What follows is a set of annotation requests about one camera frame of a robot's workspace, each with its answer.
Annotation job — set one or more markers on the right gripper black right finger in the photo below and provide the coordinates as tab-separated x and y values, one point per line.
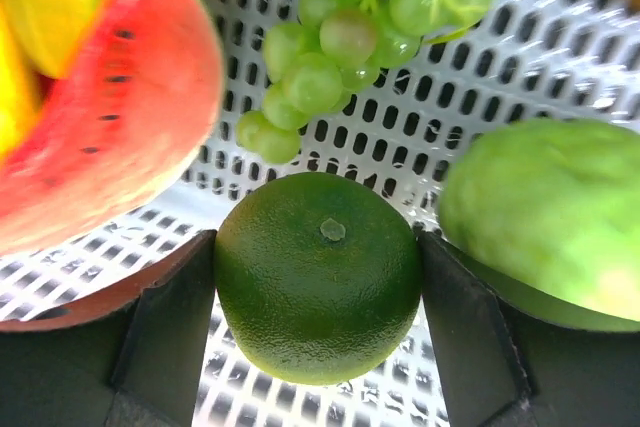
482	379

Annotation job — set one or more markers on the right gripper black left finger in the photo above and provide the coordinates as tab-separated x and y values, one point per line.
157	374

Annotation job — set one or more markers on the green yellow orange fruit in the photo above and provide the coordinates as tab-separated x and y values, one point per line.
319	278

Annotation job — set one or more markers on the watermelon slice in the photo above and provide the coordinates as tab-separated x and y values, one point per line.
141	96

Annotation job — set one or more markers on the white plastic fruit basket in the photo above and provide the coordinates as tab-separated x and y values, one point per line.
556	58

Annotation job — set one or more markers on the green grape bunch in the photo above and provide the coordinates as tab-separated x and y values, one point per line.
333	50

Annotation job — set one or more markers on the yellow orange mango slice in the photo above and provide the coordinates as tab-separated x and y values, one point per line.
37	36

